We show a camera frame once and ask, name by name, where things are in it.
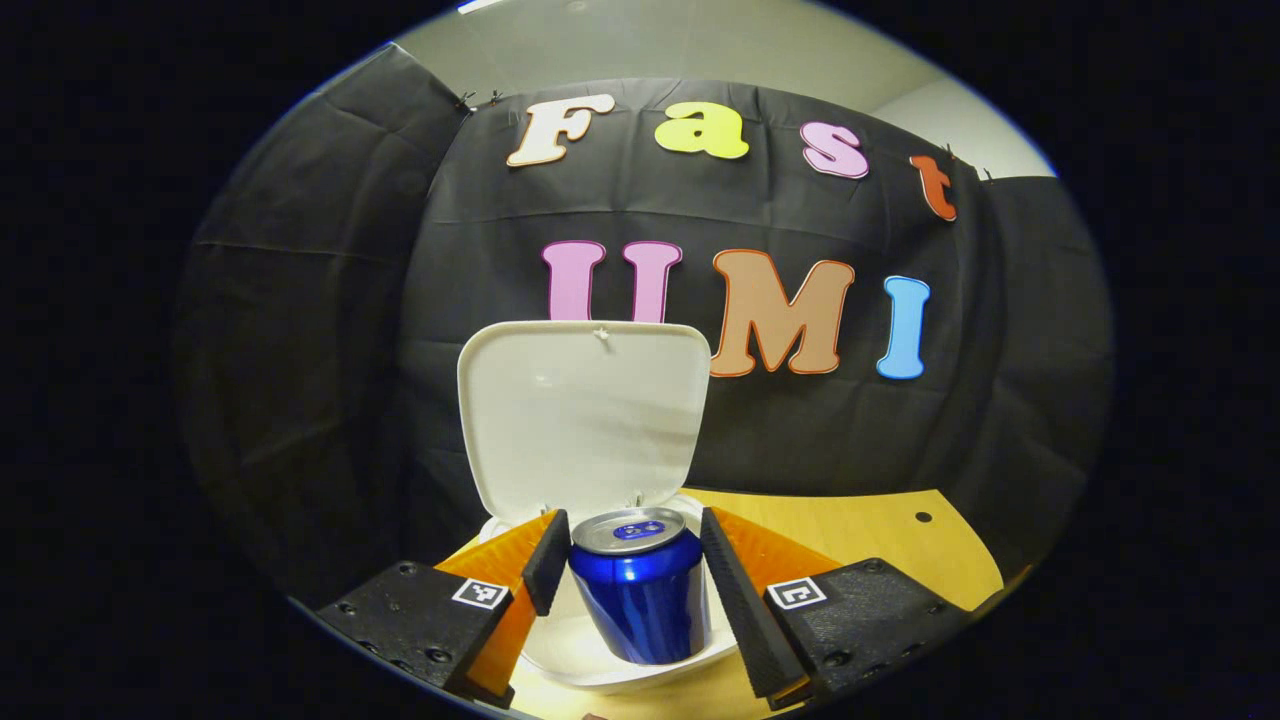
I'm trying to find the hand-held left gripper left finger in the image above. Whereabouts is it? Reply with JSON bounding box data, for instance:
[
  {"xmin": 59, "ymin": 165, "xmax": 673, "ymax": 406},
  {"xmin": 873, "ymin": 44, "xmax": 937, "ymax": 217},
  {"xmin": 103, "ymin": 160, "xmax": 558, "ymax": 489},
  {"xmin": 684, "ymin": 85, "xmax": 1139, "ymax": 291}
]
[{"xmin": 315, "ymin": 508, "xmax": 573, "ymax": 711}]

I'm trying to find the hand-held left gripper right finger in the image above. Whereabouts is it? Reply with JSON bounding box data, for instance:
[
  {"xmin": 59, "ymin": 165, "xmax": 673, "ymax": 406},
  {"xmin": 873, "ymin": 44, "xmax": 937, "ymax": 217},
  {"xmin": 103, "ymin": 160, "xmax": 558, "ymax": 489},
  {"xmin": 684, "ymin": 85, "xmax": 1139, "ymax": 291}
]
[{"xmin": 698, "ymin": 505, "xmax": 971, "ymax": 711}]

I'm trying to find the blue pop can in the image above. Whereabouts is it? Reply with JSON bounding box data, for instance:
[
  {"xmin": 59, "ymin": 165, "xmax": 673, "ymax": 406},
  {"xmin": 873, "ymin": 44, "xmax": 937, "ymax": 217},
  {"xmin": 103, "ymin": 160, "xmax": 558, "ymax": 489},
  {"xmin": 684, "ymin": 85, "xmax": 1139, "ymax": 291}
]
[{"xmin": 567, "ymin": 507, "xmax": 713, "ymax": 666}]

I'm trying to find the white desktop garbage bin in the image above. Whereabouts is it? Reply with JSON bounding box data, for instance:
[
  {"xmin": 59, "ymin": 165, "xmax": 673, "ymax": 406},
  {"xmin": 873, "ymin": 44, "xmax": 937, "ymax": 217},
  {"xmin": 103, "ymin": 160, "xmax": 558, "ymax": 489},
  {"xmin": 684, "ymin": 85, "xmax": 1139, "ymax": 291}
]
[{"xmin": 457, "ymin": 320, "xmax": 741, "ymax": 694}]

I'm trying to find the wooden desktop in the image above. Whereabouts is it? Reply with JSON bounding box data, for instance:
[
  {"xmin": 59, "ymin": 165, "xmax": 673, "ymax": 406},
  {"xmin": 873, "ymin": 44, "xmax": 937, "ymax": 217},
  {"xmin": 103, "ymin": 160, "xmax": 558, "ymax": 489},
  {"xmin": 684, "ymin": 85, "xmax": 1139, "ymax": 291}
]
[{"xmin": 440, "ymin": 487, "xmax": 1004, "ymax": 720}]

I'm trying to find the black backdrop cloth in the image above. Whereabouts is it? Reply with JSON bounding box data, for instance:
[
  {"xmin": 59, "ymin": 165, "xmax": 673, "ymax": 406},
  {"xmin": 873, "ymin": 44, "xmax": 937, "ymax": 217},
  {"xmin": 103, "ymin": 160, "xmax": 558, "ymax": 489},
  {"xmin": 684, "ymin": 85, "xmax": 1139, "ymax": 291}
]
[{"xmin": 175, "ymin": 45, "xmax": 1116, "ymax": 611}]

